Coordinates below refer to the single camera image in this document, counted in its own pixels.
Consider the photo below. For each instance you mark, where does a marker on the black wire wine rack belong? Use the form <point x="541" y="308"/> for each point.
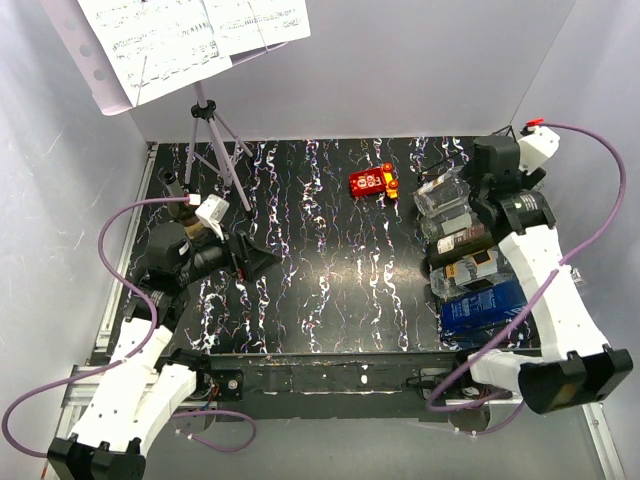
<point x="507" y="132"/>

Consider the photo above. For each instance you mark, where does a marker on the white sheet music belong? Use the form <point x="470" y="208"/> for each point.
<point x="155" y="47"/>
<point x="242" y="26"/>

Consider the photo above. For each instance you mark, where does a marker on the blue rectangular bottle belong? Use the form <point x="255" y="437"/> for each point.
<point x="476" y="315"/>

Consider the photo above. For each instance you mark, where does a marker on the dark green wine bottle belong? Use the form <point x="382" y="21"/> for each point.
<point x="184" y="213"/>

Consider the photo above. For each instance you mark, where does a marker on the lilac music stand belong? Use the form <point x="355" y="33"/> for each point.
<point x="74" y="29"/>

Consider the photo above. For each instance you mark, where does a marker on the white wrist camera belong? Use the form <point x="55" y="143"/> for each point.
<point x="210" y="211"/>
<point x="537" y="144"/>

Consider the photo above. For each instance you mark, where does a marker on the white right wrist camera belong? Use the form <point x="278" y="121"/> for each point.
<point x="537" y="144"/>

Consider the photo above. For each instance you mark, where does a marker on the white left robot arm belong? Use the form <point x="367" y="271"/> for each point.
<point x="138" y="392"/>

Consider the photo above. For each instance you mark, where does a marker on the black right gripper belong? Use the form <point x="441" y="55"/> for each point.
<point x="466" y="175"/>

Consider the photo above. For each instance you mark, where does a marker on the clear corked glass bottle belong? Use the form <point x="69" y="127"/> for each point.
<point x="446" y="191"/>

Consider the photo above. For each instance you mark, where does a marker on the clear square liquor bottle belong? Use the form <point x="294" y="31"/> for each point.
<point x="471" y="273"/>

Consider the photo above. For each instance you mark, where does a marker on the clear tall glass bottle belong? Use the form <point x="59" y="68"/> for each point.
<point x="446" y="223"/>

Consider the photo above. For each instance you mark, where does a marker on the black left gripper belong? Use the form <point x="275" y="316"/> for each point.
<point x="257" y="259"/>

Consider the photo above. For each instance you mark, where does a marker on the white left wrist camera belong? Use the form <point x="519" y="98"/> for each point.
<point x="210" y="211"/>

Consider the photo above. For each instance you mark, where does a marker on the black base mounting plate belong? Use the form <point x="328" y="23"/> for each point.
<point x="330" y="385"/>

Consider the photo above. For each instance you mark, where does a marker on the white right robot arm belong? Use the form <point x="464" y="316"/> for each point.
<point x="577" y="365"/>

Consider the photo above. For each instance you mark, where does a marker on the white sheet music left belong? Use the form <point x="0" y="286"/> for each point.
<point x="155" y="47"/>

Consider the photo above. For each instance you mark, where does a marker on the red yellow toy block car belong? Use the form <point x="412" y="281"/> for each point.
<point x="375" y="180"/>

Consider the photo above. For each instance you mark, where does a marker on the white sheet music right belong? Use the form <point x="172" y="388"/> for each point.
<point x="242" y="26"/>

